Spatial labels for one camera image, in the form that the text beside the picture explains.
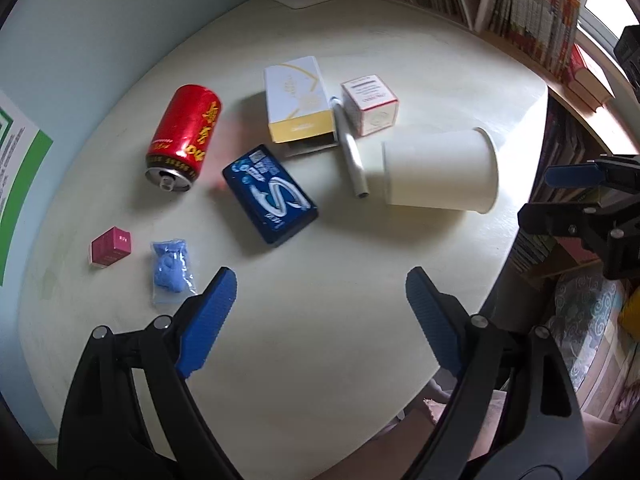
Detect green striped wall poster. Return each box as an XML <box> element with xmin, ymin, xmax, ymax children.
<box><xmin>0</xmin><ymin>92</ymin><xmax>53</xmax><ymax>283</ymax></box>

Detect small crimson box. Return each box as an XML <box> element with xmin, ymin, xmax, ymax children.
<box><xmin>90</xmin><ymin>226</ymin><xmax>132</xmax><ymax>268</ymax></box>

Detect white and gold soap box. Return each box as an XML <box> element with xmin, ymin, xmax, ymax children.
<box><xmin>264</xmin><ymin>55</ymin><xmax>338</xmax><ymax>156</ymax></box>

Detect patterned bed quilt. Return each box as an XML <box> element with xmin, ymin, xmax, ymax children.
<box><xmin>546</xmin><ymin>263</ymin><xmax>640</xmax><ymax>426</ymax></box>

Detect small white red-trimmed box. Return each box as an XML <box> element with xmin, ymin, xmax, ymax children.
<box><xmin>341</xmin><ymin>75</ymin><xmax>399</xmax><ymax>136</ymax></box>

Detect red soda can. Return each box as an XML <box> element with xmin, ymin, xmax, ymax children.
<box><xmin>145</xmin><ymin>84</ymin><xmax>222</xmax><ymax>193</ymax></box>

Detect white paper cup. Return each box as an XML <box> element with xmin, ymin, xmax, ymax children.
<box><xmin>382</xmin><ymin>127</ymin><xmax>499</xmax><ymax>214</ymax></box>

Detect wooden bookshelf with books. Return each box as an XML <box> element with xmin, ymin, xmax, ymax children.
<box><xmin>395</xmin><ymin>0</ymin><xmax>639</xmax><ymax>272</ymax></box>

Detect blue gloves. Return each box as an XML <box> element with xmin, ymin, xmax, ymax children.
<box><xmin>151</xmin><ymin>238</ymin><xmax>196</xmax><ymax>307</ymax></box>

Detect white marker pen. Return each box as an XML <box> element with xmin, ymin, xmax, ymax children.
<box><xmin>330</xmin><ymin>96</ymin><xmax>369</xmax><ymax>198</ymax></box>

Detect blue chewing gum box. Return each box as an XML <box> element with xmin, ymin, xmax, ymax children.
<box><xmin>222</xmin><ymin>144</ymin><xmax>319</xmax><ymax>246</ymax></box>

